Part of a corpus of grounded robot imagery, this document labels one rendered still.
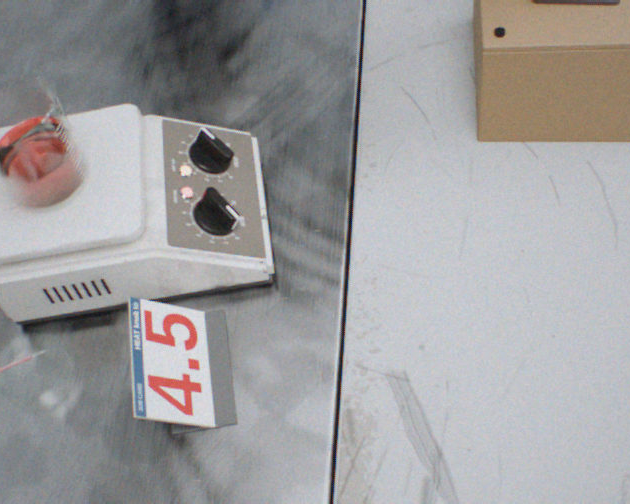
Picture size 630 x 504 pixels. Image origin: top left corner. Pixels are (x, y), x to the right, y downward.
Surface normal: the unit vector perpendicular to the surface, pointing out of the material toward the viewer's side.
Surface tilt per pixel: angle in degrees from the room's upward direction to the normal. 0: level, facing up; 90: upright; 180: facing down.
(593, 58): 90
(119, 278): 90
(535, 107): 90
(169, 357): 40
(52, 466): 0
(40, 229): 0
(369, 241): 0
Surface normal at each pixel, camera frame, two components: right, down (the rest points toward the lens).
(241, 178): 0.40, -0.55
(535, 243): -0.11, -0.54
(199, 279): 0.13, 0.82
